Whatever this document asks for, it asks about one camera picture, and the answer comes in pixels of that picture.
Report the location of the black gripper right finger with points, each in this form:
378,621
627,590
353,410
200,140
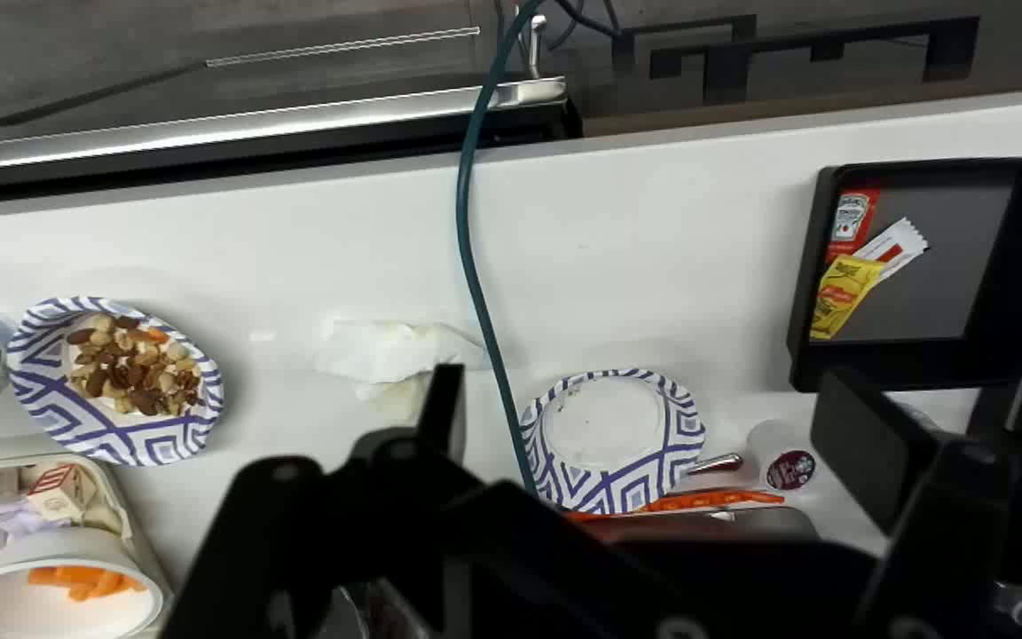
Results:
873,445

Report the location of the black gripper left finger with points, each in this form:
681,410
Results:
442,421

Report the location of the yellow mustard sachet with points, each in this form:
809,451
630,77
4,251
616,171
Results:
841,287

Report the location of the black plastic container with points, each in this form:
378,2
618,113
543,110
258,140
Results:
951,317

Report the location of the crumpled white napkin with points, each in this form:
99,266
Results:
384,352

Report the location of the coffee pod cup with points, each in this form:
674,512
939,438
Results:
778,455

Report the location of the empty blue patterned paper plate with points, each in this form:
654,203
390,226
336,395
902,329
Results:
611,440

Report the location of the orange clear plastic tray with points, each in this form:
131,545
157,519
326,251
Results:
692,503

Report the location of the white and red sachet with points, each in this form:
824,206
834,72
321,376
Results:
896,245

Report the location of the red Heinz ketchup sachet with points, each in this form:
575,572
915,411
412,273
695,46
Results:
854,220

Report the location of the blue patterned plate with nuts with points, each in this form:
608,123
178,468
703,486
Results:
110,382

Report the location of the white packet pile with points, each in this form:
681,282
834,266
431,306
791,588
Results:
43,495

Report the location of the white bowl with orange food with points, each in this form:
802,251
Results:
77,584

